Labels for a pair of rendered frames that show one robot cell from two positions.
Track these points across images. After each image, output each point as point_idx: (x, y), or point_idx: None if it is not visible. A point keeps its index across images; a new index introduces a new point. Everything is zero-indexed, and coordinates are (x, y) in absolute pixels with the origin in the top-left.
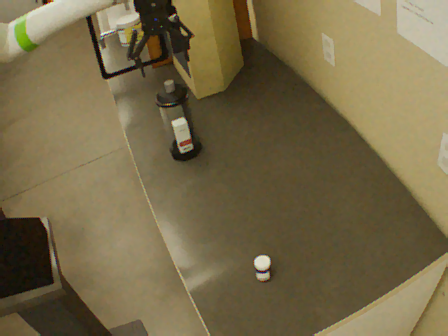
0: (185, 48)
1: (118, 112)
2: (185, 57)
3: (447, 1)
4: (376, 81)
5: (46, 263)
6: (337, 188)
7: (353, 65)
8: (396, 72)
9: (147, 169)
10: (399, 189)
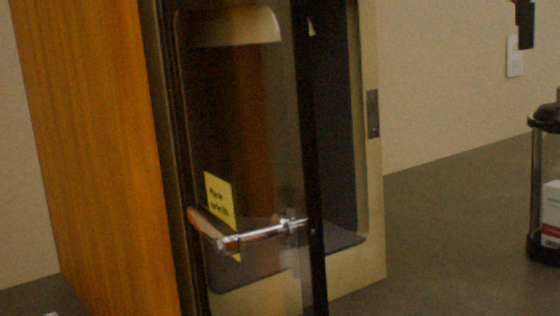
0: (533, 16)
1: None
2: (527, 42)
3: None
4: (422, 65)
5: None
6: (528, 164)
7: (384, 76)
8: (449, 24)
9: None
10: (498, 144)
